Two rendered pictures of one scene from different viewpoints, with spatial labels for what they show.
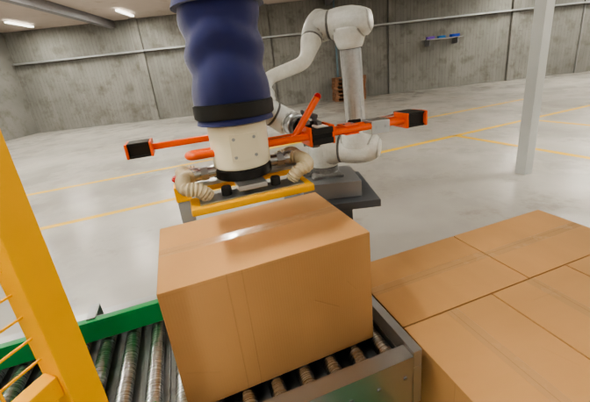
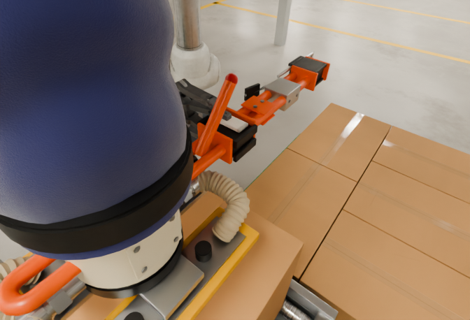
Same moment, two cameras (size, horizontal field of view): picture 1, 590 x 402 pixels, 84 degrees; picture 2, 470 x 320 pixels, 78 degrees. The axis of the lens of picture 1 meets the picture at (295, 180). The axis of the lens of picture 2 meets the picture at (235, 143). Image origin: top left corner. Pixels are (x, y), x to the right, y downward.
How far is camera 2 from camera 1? 0.70 m
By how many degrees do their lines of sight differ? 38
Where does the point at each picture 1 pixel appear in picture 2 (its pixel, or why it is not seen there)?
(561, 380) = (417, 281)
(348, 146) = (185, 75)
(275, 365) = not seen: outside the picture
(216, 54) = (71, 97)
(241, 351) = not seen: outside the picture
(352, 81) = not seen: outside the picture
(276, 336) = not seen: outside the picture
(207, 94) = (57, 203)
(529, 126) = (286, 3)
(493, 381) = (384, 307)
